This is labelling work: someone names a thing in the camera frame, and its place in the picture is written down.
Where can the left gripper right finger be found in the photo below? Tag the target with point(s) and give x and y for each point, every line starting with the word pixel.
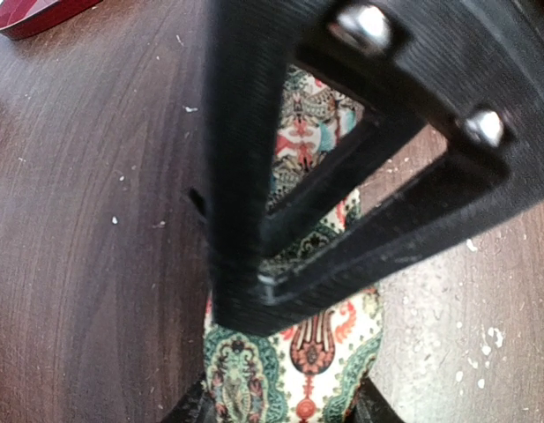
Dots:
pixel 371 407

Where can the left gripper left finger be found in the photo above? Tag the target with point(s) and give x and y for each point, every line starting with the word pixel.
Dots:
pixel 195 406

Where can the red round plate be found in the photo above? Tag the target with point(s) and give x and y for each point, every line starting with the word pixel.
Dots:
pixel 21 19

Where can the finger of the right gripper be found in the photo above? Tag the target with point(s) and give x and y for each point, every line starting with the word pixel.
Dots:
pixel 471 70
pixel 250 46

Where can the paisley patterned tie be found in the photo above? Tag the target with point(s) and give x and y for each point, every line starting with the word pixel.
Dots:
pixel 309 372

